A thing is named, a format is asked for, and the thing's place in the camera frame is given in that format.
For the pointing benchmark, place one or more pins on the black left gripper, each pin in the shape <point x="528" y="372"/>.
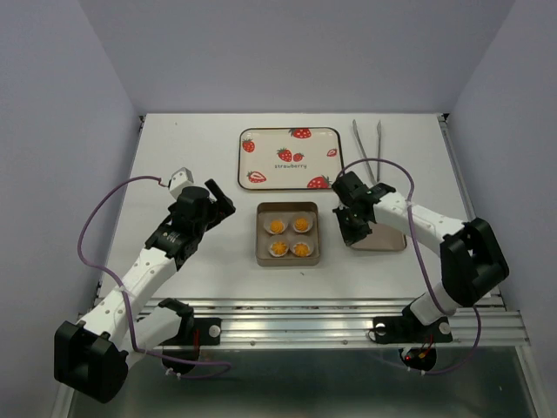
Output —
<point x="219" y="209"/>

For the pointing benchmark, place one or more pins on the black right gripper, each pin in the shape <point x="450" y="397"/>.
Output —
<point x="350" y="236"/>

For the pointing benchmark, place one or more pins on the gold tin lid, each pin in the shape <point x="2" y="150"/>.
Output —
<point x="381" y="239"/>

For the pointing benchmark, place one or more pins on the orange swirl cookie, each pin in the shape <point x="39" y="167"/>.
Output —
<point x="302" y="224"/>
<point x="279" y="248"/>
<point x="302" y="250"/>
<point x="276" y="226"/>

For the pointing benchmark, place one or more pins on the gold square tin box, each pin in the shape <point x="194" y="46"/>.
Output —
<point x="287" y="209"/>

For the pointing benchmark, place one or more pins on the metal food tongs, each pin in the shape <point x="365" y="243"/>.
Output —
<point x="370" y="148"/>

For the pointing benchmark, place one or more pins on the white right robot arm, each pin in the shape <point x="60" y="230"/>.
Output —
<point x="471" y="261"/>

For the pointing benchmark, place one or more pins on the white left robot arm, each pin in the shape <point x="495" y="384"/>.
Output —
<point x="94" y="354"/>

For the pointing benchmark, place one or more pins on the white paper cupcake liner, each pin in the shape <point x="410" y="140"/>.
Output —
<point x="274" y="239"/>
<point x="298" y="239"/>
<point x="269" y="217"/>
<point x="298" y="215"/>

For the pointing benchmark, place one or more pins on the strawberry print tray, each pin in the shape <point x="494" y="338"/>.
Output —
<point x="289" y="159"/>

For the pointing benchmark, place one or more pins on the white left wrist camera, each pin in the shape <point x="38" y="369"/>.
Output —
<point x="179" y="180"/>

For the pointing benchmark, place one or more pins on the aluminium frame rail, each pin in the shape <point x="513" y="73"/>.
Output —
<point x="282" y="324"/>

